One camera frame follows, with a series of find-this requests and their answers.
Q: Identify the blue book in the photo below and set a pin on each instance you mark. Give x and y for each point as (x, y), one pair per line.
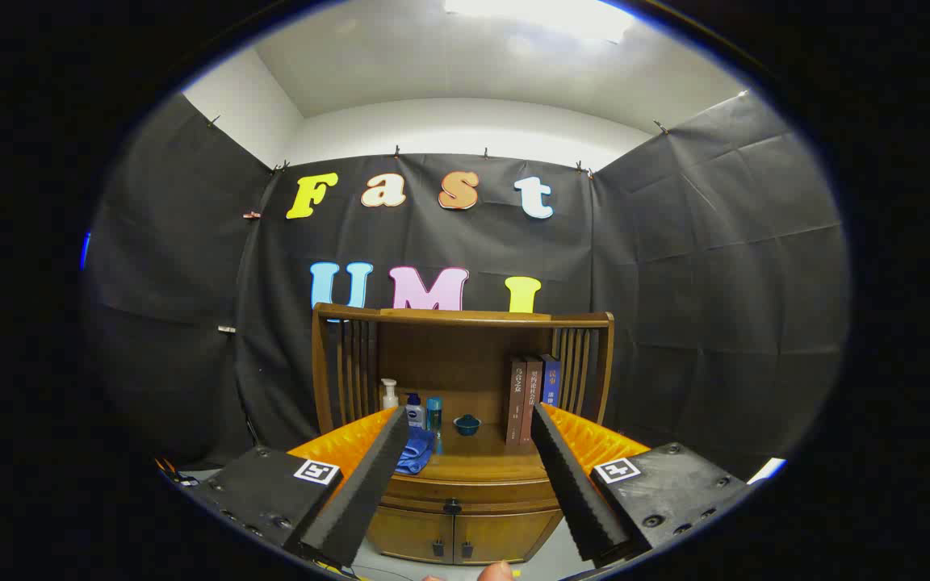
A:
(550, 379)

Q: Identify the wooden cabinet door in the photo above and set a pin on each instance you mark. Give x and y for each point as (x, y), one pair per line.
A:
(408, 534)
(501, 534)

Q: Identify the blue folded towel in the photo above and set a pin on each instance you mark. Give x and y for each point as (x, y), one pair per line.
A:
(416, 452)

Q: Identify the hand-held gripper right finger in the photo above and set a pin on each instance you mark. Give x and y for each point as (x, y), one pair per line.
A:
(574, 484)

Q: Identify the dark blue lidded teacup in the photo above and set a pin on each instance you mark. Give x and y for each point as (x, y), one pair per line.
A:
(467, 426)

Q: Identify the teal tumbler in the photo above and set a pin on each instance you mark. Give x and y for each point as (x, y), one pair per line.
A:
(433, 415)

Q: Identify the wooden drawer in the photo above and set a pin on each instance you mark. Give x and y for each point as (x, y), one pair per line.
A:
(497, 492)

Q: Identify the reddish brown book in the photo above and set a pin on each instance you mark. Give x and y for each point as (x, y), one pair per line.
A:
(533, 387)

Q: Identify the wooden cabinet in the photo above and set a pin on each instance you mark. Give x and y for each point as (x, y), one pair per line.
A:
(433, 347)

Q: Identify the dark brown book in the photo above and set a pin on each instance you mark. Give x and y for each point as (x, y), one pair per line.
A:
(515, 403)

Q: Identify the white lotion bottle blue cap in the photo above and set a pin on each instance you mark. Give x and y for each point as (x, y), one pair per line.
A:
(414, 413)

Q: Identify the ceiling light panel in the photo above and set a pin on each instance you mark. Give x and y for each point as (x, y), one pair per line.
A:
(538, 14)

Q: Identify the white pump bottle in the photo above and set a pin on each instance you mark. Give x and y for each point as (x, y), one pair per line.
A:
(389, 397)

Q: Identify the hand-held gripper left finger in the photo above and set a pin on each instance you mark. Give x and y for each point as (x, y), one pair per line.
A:
(360, 492)

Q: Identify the wooden countertop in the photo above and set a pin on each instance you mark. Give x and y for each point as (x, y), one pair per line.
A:
(473, 460)

